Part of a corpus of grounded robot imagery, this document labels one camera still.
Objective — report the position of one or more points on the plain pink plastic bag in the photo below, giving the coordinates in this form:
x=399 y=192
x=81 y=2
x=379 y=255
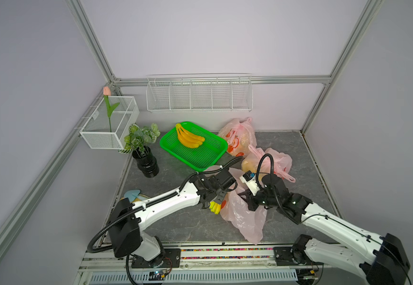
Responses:
x=235 y=210

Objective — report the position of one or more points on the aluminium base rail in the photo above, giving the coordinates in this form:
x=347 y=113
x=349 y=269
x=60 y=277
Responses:
x=211 y=264

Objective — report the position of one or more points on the pink artificial tulip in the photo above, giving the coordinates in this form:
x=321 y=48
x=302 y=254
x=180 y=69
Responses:
x=109 y=107

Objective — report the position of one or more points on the white wire basket left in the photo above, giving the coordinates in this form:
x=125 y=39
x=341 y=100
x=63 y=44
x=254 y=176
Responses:
x=108 y=125

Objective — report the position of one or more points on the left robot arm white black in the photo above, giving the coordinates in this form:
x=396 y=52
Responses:
x=124 y=232

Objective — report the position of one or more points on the yellow white work glove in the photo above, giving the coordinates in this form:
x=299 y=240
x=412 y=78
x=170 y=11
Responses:
x=140 y=198

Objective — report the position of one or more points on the green plastic basket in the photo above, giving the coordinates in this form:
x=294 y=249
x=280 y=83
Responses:
x=199 y=158

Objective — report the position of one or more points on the green potted plant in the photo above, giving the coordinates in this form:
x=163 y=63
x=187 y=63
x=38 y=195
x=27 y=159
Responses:
x=139 y=139

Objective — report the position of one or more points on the white wire shelf back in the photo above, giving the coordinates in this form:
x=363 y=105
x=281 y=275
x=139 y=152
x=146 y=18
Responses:
x=202 y=94

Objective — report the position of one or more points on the black plant vase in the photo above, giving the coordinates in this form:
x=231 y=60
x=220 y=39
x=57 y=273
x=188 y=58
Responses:
x=146 y=162

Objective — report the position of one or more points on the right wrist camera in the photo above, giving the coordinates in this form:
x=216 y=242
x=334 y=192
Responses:
x=249 y=179

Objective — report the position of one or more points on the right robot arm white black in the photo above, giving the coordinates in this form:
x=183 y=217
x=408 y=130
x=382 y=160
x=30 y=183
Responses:
x=380 y=260

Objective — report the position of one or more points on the yellow banana bunch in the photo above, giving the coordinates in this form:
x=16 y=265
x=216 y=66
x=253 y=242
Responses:
x=187 y=138
x=215 y=207

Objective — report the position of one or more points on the yellow banana bunch in basket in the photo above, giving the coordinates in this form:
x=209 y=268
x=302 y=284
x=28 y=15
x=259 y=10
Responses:
x=187 y=138

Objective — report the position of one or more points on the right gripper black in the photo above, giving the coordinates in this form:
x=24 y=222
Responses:
x=255 y=202

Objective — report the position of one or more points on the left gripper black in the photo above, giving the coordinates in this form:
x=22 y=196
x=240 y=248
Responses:
x=217 y=194

